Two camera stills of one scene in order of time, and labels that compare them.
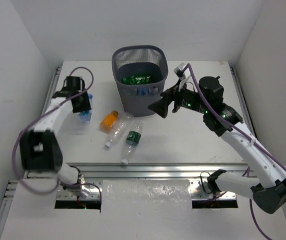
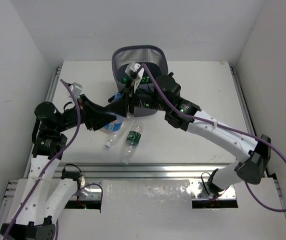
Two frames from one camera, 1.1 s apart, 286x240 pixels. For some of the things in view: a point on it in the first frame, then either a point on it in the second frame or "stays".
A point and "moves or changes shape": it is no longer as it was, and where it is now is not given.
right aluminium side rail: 242,102 stays
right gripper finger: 161,107 -> 119,107
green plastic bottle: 134,79 stays
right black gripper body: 177,97 -> 133,99
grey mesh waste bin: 140,71 stays
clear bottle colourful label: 85,116 moves or changes shape
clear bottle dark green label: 132,140 stays
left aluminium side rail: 57,72 stays
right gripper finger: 174,89 -> 122,98
